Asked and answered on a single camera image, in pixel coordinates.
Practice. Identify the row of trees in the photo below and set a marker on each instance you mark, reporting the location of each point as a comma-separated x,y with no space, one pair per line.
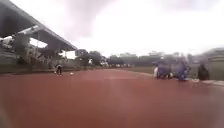
126,59

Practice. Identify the red running track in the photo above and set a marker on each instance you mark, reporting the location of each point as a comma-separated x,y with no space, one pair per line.
110,100

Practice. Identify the white ball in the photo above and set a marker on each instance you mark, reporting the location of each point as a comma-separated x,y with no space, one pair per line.
71,73

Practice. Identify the person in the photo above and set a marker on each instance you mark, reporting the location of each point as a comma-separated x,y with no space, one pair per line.
59,69

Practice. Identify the group of people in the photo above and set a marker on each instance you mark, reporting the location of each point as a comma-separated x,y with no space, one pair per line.
180,71

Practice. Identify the grandstand with roof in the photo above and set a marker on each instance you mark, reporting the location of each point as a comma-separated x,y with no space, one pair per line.
23,40

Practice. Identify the pale concrete kerb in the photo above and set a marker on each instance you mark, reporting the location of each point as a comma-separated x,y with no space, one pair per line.
213,82

